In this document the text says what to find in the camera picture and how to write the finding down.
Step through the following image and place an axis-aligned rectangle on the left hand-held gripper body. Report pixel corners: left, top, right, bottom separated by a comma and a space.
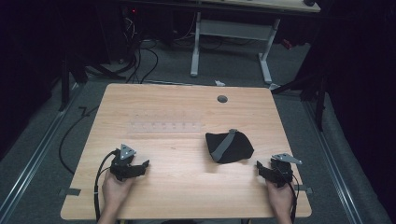
109, 143, 138, 182

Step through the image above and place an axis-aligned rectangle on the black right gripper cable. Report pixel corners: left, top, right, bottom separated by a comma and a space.
289, 181, 301, 224

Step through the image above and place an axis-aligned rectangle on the white-framed desk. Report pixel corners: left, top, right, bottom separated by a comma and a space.
124, 0, 322, 86

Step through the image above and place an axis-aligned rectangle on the person's left hand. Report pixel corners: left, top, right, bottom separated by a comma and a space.
101, 170, 135, 217

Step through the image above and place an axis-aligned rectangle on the person's right hand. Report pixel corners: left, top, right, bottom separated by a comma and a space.
265, 179, 296, 218

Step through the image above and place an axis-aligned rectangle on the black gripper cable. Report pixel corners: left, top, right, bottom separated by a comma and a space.
289, 181, 301, 224
93, 149, 119, 222

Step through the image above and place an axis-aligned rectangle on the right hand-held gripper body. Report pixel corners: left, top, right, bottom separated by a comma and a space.
270, 152, 304, 189

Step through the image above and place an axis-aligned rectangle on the black metal stand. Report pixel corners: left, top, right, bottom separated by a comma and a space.
270, 73, 329, 133
58, 52, 127, 112

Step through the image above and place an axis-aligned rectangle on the bundle of black cables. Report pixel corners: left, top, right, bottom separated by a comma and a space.
120, 12, 161, 85

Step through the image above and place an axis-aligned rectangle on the metal floor rail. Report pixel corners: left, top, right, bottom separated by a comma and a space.
302, 98, 364, 224
0, 83, 86, 221

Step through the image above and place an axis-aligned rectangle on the grey tape strip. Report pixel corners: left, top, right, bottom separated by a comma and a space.
293, 185, 314, 195
58, 188, 82, 197

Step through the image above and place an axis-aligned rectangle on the black cloth with grey strap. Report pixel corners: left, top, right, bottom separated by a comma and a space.
205, 128, 255, 165

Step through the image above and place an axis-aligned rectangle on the clear plastic tube rack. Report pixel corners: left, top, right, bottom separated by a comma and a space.
126, 121, 203, 134

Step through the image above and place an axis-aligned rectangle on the black floor cable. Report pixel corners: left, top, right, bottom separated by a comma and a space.
58, 105, 101, 175

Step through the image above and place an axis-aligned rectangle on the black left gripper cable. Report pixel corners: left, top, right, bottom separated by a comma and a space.
93, 149, 119, 222

